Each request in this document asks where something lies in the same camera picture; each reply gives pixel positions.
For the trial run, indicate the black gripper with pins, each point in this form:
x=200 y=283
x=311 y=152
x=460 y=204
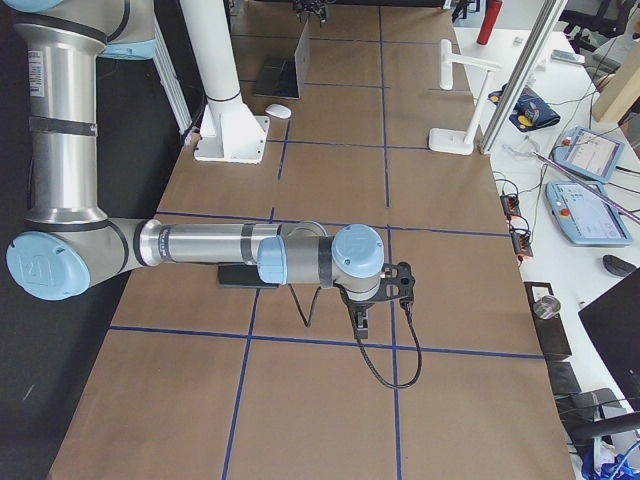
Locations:
x=313 y=6
x=358 y=303

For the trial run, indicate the grey laptop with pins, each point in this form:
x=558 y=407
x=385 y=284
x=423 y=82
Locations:
x=285 y=77

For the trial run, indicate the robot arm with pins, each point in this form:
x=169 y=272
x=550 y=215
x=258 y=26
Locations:
x=138 y=151

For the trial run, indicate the white computer mouse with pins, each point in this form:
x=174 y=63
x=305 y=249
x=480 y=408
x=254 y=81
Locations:
x=278 y=111

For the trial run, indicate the black mouse pad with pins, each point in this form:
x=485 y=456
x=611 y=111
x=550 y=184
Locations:
x=242 y=276

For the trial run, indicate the black desk mouse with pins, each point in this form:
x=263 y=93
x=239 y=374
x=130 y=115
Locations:
x=617 y=266

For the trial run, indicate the metal cup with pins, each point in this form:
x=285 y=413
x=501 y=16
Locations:
x=546 y=307

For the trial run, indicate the orange black circuit board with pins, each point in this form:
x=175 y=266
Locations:
x=510 y=205

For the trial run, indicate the red bottle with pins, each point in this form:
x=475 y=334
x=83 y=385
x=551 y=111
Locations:
x=492 y=11

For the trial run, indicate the black box on desk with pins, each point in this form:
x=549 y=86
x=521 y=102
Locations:
x=550 y=332

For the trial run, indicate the near teach pendant tablet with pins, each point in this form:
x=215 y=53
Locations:
x=584 y=218

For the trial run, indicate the teach pendant tablet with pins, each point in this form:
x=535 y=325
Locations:
x=587 y=153
x=584 y=218

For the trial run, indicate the navy space pattern pouch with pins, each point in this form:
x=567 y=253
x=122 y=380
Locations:
x=532 y=113

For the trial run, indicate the far teach pendant tablet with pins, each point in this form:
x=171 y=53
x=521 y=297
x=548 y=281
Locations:
x=587 y=153

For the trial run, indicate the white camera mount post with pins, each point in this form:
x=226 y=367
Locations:
x=229 y=132

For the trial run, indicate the aluminium frame post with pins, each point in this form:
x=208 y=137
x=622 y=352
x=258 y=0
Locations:
x=524 y=67

